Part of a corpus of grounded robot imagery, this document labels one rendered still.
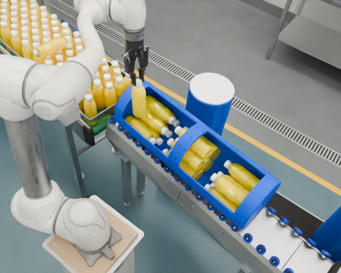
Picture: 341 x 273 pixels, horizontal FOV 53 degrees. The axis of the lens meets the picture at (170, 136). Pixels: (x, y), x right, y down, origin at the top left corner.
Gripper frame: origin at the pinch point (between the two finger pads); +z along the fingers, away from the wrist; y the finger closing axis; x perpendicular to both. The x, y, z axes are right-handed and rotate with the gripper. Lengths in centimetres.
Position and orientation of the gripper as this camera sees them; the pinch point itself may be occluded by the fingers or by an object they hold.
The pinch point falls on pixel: (137, 77)
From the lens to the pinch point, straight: 162.6
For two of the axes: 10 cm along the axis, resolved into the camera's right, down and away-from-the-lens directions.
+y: 7.7, -4.6, 4.5
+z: -0.1, 6.9, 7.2
